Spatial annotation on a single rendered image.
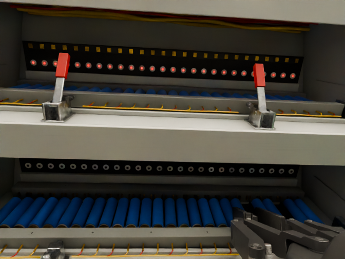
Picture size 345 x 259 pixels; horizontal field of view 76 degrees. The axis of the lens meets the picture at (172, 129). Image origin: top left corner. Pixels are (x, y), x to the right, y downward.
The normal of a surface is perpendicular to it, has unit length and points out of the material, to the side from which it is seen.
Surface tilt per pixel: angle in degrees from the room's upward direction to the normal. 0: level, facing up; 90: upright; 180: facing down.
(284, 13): 111
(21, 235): 21
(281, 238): 89
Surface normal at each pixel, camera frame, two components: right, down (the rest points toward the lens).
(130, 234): 0.05, -0.94
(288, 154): 0.05, 0.33
